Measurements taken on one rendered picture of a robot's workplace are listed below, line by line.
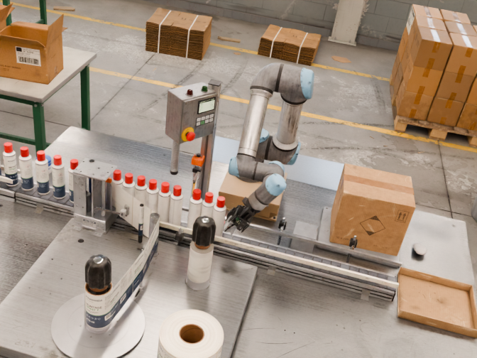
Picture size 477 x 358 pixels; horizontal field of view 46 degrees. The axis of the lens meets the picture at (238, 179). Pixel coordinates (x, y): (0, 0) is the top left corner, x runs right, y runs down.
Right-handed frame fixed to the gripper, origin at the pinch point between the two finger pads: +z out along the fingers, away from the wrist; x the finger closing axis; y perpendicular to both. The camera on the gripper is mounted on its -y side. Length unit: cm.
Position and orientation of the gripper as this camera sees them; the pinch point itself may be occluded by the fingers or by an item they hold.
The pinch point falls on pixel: (226, 228)
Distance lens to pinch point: 235.7
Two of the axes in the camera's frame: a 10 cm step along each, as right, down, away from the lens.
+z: -5.9, 5.9, 5.4
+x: 7.7, 6.2, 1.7
